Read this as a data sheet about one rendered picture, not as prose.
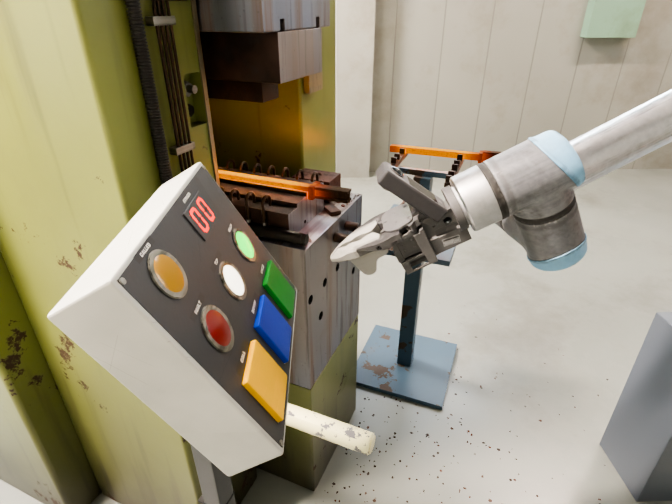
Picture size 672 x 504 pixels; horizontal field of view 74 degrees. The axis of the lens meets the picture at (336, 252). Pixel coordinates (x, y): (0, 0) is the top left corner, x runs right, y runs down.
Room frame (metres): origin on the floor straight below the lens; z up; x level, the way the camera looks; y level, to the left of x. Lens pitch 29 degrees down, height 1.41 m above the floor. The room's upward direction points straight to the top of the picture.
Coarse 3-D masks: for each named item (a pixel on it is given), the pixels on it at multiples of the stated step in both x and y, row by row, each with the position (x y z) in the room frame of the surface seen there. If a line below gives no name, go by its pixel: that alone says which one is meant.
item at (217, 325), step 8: (208, 312) 0.41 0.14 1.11; (216, 312) 0.42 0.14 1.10; (208, 320) 0.39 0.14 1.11; (216, 320) 0.40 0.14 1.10; (224, 320) 0.42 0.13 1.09; (208, 328) 0.39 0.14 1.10; (216, 328) 0.39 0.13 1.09; (224, 328) 0.41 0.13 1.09; (216, 336) 0.38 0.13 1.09; (224, 336) 0.40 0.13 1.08; (224, 344) 0.39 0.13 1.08
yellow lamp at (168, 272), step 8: (160, 256) 0.41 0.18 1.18; (160, 264) 0.40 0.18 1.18; (168, 264) 0.41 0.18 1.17; (176, 264) 0.42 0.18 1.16; (160, 272) 0.39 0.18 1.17; (168, 272) 0.40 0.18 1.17; (176, 272) 0.41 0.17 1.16; (160, 280) 0.38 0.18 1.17; (168, 280) 0.39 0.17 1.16; (176, 280) 0.40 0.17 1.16; (168, 288) 0.38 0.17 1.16; (176, 288) 0.39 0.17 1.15
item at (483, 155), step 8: (392, 144) 1.67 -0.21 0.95; (408, 152) 1.63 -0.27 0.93; (416, 152) 1.62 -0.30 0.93; (424, 152) 1.61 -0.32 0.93; (432, 152) 1.60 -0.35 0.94; (440, 152) 1.59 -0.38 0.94; (448, 152) 1.58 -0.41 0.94; (456, 152) 1.57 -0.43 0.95; (464, 152) 1.57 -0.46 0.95; (472, 152) 1.57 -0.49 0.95; (480, 152) 1.55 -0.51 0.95; (488, 152) 1.53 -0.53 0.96; (496, 152) 1.53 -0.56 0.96; (480, 160) 1.53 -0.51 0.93
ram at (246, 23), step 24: (216, 0) 0.95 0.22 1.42; (240, 0) 0.93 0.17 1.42; (264, 0) 0.92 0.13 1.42; (288, 0) 1.00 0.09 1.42; (312, 0) 1.10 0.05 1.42; (216, 24) 0.95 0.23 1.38; (240, 24) 0.93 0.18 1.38; (264, 24) 0.91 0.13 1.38; (288, 24) 1.00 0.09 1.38; (312, 24) 1.10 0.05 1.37
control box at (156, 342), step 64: (192, 192) 0.57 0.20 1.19; (128, 256) 0.37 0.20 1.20; (192, 256) 0.46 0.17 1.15; (256, 256) 0.61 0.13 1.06; (64, 320) 0.33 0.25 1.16; (128, 320) 0.33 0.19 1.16; (192, 320) 0.38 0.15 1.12; (128, 384) 0.33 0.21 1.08; (192, 384) 0.33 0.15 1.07; (256, 448) 0.33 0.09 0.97
